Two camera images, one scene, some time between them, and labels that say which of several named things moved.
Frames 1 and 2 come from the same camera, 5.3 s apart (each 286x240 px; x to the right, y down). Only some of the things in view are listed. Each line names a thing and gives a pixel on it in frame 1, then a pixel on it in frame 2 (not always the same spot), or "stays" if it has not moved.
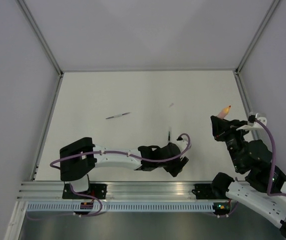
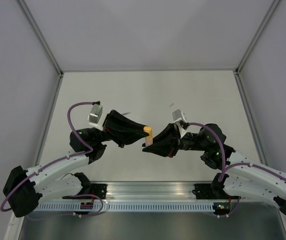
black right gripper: (223, 127) → (167, 142)
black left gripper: (175, 169) → (122, 130)
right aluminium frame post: (249, 49) stays
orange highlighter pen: (222, 114) → (149, 141)
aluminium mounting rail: (37, 190) stays
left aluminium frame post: (43, 42) stays
